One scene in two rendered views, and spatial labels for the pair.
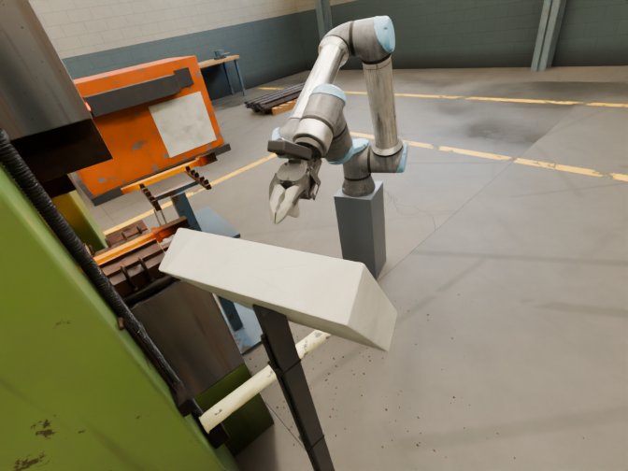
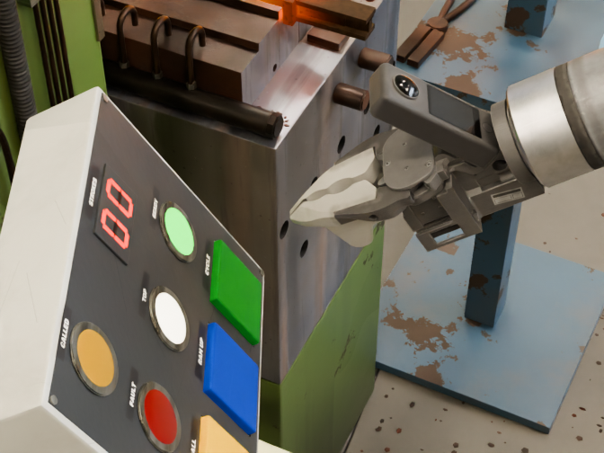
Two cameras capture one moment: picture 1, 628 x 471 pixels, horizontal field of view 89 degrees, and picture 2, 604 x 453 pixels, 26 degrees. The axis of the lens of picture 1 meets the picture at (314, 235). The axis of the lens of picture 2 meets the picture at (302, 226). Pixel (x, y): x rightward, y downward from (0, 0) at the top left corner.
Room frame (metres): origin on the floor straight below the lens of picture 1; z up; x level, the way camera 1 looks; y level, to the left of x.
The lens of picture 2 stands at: (0.16, -0.60, 1.93)
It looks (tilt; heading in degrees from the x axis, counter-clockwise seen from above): 46 degrees down; 57
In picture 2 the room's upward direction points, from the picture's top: straight up
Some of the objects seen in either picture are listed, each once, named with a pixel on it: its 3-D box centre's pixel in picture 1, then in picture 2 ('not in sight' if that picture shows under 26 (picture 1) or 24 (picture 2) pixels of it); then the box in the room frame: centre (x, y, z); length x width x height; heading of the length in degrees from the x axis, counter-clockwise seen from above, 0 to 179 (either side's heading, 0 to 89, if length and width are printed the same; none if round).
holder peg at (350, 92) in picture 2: not in sight; (350, 96); (0.89, 0.41, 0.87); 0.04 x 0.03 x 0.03; 121
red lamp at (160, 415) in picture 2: not in sight; (159, 417); (0.40, -0.03, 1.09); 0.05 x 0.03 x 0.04; 31
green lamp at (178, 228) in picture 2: not in sight; (178, 231); (0.51, 0.13, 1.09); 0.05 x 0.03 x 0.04; 31
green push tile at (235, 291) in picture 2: not in sight; (232, 293); (0.55, 0.11, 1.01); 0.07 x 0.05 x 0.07; 56
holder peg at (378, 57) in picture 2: not in sight; (376, 61); (0.96, 0.45, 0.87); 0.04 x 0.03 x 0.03; 121
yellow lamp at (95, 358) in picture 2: not in sight; (94, 358); (0.36, -0.01, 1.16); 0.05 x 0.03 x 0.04; 31
